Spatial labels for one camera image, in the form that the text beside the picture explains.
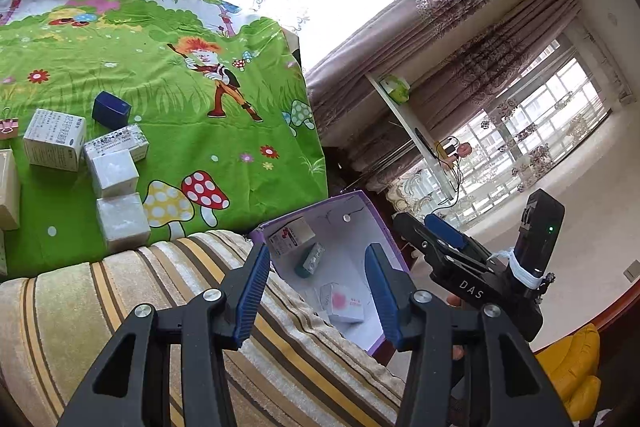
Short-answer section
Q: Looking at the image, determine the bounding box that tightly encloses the dark blue box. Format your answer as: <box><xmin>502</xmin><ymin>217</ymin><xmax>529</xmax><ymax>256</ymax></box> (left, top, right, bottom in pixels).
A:
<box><xmin>91</xmin><ymin>90</ymin><xmax>132</xmax><ymax>129</ymax></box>

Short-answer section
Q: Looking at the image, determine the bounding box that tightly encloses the person's right hand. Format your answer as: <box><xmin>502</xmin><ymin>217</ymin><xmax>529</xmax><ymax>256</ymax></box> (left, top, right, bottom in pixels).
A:
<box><xmin>446</xmin><ymin>293</ymin><xmax>469</xmax><ymax>363</ymax></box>

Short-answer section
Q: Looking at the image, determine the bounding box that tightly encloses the striped plush cushion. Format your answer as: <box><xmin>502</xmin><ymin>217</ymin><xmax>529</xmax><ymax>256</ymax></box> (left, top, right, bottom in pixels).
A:
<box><xmin>0</xmin><ymin>229</ymin><xmax>416</xmax><ymax>427</ymax></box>

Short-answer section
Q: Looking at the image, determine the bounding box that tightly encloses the white labelled box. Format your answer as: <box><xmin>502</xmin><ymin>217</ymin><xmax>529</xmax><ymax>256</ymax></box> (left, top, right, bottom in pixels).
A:
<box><xmin>82</xmin><ymin>124</ymin><xmax>150</xmax><ymax>168</ymax></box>

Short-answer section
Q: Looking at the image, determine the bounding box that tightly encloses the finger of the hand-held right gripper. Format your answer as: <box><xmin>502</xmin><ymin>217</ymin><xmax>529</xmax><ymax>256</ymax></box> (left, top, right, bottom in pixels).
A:
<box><xmin>392</xmin><ymin>213</ymin><xmax>481</xmax><ymax>278</ymax></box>
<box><xmin>425</xmin><ymin>213</ymin><xmax>493</xmax><ymax>265</ymax></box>

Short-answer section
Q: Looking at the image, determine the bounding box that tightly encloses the cream white box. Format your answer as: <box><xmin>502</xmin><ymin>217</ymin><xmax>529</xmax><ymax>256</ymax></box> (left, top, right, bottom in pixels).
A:
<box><xmin>0</xmin><ymin>149</ymin><xmax>22</xmax><ymax>231</ymax></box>

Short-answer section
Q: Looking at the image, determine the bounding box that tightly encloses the mauve pleated curtain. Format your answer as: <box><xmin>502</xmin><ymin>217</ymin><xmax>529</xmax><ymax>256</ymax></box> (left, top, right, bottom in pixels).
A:
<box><xmin>304</xmin><ymin>0</ymin><xmax>586</xmax><ymax>212</ymax></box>

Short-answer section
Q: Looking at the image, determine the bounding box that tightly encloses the white box with pink print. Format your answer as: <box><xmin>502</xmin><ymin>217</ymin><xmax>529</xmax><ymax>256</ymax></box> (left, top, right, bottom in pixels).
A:
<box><xmin>319</xmin><ymin>281</ymin><xmax>370</xmax><ymax>324</ymax></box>

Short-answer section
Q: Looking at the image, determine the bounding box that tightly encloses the binder clip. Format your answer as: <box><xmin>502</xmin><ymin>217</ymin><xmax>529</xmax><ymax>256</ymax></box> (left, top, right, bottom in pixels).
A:
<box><xmin>0</xmin><ymin>106</ymin><xmax>21</xmax><ymax>136</ymax></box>

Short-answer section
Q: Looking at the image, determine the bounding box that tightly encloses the teal toothpaste box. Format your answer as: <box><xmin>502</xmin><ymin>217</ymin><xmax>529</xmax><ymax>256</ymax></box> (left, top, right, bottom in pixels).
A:
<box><xmin>293</xmin><ymin>242</ymin><xmax>327</xmax><ymax>279</ymax></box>

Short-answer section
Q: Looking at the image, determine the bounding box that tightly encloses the purple cardboard box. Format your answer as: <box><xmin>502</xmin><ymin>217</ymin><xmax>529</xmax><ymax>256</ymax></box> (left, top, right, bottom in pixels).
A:
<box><xmin>248</xmin><ymin>190</ymin><xmax>412</xmax><ymax>356</ymax></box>

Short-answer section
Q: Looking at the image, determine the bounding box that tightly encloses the green cartoon printed cloth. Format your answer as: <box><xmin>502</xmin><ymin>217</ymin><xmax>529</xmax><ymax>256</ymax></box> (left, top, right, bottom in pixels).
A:
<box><xmin>0</xmin><ymin>0</ymin><xmax>331</xmax><ymax>280</ymax></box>

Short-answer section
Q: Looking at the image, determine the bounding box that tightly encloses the charger with cables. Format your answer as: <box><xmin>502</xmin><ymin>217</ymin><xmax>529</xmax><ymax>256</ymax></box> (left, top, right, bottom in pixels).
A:
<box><xmin>431</xmin><ymin>136</ymin><xmax>474</xmax><ymax>210</ymax></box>

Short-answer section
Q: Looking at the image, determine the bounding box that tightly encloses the white board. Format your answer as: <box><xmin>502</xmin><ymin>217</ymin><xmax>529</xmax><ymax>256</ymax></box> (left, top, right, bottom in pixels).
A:
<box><xmin>364</xmin><ymin>72</ymin><xmax>468</xmax><ymax>210</ymax></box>

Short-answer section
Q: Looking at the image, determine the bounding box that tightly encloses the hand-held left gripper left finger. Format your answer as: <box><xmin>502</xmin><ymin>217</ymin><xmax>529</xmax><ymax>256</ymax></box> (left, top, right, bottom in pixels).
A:
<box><xmin>57</xmin><ymin>243</ymin><xmax>272</xmax><ymax>427</ymax></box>

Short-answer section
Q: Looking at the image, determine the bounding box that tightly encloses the green plush item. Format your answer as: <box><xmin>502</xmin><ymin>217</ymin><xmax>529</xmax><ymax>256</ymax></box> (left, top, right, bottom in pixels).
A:
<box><xmin>379</xmin><ymin>75</ymin><xmax>412</xmax><ymax>104</ymax></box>

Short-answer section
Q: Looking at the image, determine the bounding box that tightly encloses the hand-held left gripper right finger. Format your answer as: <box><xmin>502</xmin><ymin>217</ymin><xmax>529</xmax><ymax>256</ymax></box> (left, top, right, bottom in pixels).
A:
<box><xmin>364</xmin><ymin>243</ymin><xmax>573</xmax><ymax>427</ymax></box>

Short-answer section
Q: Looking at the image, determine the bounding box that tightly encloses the floral sheer window curtain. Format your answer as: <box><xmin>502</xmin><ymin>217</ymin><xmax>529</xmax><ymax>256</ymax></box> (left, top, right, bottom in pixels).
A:
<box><xmin>387</xmin><ymin>32</ymin><xmax>618</xmax><ymax>230</ymax></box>

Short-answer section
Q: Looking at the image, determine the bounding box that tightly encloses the small white box red print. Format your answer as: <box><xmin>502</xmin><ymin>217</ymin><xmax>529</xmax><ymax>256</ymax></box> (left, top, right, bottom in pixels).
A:
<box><xmin>269</xmin><ymin>216</ymin><xmax>317</xmax><ymax>259</ymax></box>

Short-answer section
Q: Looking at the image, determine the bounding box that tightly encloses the plain white cube box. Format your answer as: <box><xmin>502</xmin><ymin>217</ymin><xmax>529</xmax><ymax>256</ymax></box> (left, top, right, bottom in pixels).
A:
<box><xmin>90</xmin><ymin>151</ymin><xmax>140</xmax><ymax>200</ymax></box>
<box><xmin>95</xmin><ymin>192</ymin><xmax>152</xmax><ymax>254</ymax></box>

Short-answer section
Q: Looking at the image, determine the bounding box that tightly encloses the white box with fine print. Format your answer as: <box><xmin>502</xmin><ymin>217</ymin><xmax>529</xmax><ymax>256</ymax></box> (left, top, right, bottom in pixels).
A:
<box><xmin>22</xmin><ymin>108</ymin><xmax>87</xmax><ymax>172</ymax></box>

